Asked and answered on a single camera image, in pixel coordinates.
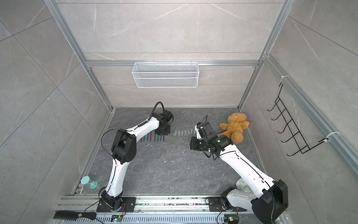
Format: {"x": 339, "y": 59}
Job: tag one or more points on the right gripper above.
{"x": 193, "y": 143}

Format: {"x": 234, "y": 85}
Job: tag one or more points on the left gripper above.
{"x": 168, "y": 133}

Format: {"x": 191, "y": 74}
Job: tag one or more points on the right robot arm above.
{"x": 268, "y": 198}

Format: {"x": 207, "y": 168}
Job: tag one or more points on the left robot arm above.
{"x": 124, "y": 149}

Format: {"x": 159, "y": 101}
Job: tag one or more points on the brown teddy bear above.
{"x": 233, "y": 129}

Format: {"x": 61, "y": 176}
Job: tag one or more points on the white tape roll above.
{"x": 241, "y": 185}

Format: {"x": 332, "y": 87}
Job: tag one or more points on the teal sand timer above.
{"x": 86, "y": 180}

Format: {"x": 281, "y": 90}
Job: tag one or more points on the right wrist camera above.
{"x": 203, "y": 129}

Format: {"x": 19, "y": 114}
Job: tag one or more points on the white wire mesh basket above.
{"x": 166, "y": 75}

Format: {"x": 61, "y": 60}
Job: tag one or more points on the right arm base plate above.
{"x": 217, "y": 204}

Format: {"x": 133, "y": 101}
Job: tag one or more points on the aluminium mounting rail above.
{"x": 163, "y": 209}

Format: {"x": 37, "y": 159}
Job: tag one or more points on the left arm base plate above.
{"x": 126, "y": 204}

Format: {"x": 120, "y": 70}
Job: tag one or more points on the black wire hook rack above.
{"x": 292, "y": 127}

